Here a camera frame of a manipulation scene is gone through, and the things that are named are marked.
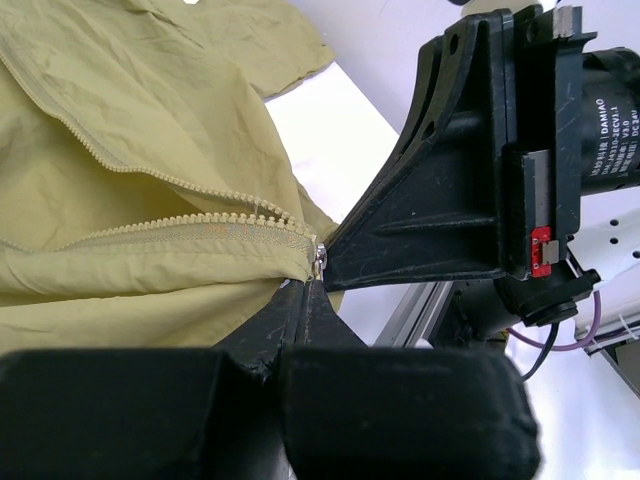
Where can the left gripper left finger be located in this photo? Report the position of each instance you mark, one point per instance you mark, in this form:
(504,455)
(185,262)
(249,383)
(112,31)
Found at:
(144,413)

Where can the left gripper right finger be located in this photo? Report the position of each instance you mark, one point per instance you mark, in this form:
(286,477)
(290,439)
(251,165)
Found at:
(350,411)

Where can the aluminium table frame rail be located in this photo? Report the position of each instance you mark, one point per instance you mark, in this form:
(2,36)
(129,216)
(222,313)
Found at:
(424,317)

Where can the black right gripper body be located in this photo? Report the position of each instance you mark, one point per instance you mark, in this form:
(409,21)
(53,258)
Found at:
(542,173)

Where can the khaki hooded zip jacket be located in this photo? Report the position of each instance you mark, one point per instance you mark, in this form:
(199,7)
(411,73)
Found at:
(146,197)

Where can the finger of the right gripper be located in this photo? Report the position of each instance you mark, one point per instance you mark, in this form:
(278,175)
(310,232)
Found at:
(434,210)

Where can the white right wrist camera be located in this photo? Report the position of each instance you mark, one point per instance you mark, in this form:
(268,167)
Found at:
(566,22)

